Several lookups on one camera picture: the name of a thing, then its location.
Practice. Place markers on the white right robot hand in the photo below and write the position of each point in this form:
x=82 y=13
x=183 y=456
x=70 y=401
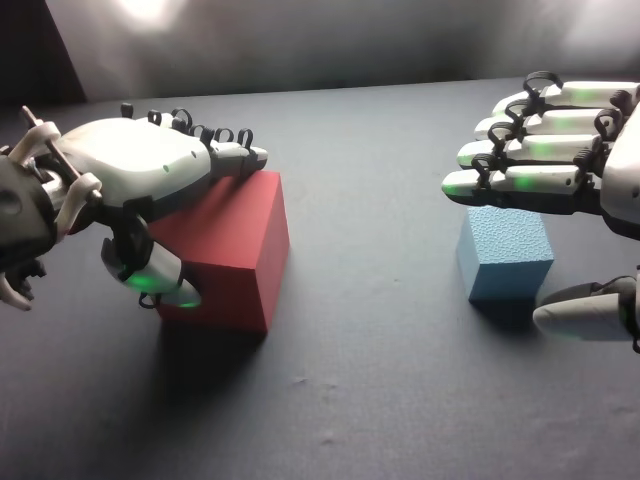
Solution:
x=545 y=177

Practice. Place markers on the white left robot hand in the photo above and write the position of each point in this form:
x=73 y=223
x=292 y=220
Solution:
x=135 y=155

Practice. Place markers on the blue foam cube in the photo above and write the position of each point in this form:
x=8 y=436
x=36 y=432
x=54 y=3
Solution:
x=505 y=260

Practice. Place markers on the red block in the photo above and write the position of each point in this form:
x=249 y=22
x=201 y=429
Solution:
x=235 y=235

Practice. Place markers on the black backdrop panel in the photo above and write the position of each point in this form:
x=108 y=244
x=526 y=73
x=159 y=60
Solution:
x=35 y=50

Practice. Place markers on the grey table cloth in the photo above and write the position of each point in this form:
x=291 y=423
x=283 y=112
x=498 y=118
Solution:
x=350 y=375

